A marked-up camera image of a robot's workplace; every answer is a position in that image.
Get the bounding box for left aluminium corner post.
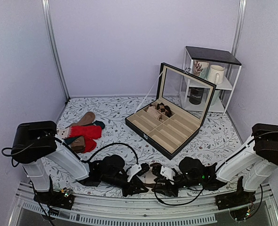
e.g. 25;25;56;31
41;0;71;103

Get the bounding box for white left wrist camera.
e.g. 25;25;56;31
126;163;150;182

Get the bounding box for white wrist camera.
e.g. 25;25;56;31
126;163;150;182
152;165;175;181

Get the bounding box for folded brown tan sock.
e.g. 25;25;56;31
70;136;86;153

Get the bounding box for rolled brown checked sock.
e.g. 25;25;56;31
156;103;173;118

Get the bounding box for aluminium front rail frame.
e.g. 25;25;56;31
7;183;278;226

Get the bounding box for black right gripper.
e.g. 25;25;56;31
152;173;203;197

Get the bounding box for white shelf black top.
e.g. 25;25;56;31
179;46;242;114

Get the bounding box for white red character sock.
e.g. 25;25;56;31
56;127;71;140

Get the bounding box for white ribbed mug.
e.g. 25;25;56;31
207;65;225;84

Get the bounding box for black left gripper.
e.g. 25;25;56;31
101;174;147;199

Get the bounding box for dark green sock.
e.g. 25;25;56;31
93;121;105;129

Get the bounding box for black cylindrical mug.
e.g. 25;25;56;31
189;87;204;105

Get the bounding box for cream brown striped sock pair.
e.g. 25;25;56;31
143;162;162;188

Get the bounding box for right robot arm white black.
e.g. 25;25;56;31
152;123;278;205

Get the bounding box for right aluminium corner post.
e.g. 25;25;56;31
231;0;247;56

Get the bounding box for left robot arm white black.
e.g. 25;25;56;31
9;121;149;204

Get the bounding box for white mug coral pattern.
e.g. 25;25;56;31
193;60;209;78

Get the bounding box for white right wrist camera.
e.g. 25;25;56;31
152;165;175;181

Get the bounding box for black compartment box glass lid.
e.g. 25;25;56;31
125;63;216;160

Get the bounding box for floral patterned table mat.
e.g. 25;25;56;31
42;97;253;198

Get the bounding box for aluminium corner post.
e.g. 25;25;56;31
41;0;71;103
231;0;247;56

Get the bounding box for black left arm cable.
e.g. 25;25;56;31
1;142;139;165

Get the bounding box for rolled cream sock in box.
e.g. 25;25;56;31
146;105;162;121

